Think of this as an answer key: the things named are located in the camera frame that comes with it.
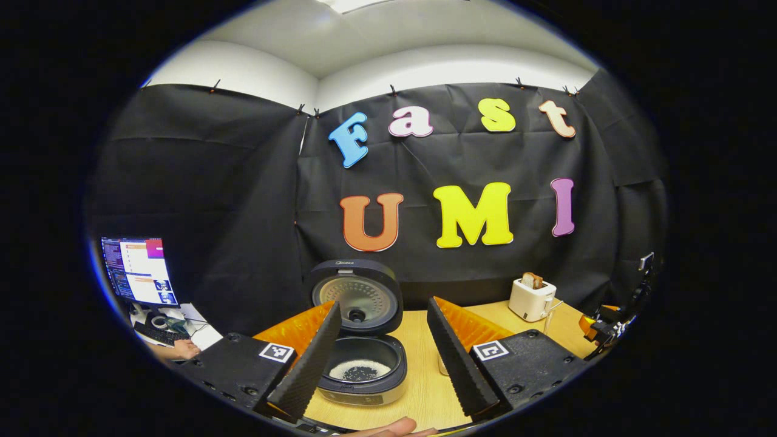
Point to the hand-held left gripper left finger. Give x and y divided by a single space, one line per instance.
306 373

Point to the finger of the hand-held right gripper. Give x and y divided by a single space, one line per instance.
590 328

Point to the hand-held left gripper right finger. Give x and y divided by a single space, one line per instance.
464 370

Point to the small white rice portion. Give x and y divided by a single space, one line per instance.
361 370

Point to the black silver rice cooker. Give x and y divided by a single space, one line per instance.
358 297

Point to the white toaster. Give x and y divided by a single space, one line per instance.
529 303

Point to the toasted bread slice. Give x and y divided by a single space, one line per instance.
533 280

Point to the white side table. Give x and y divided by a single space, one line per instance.
206 331

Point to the black keyboard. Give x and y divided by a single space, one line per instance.
158 335

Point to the tape roll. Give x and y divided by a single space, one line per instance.
159 321

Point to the black backdrop cloth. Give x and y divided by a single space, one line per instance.
230 200

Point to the computer monitor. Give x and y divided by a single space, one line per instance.
139 270

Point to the ceiling light panel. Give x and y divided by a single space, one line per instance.
358 5

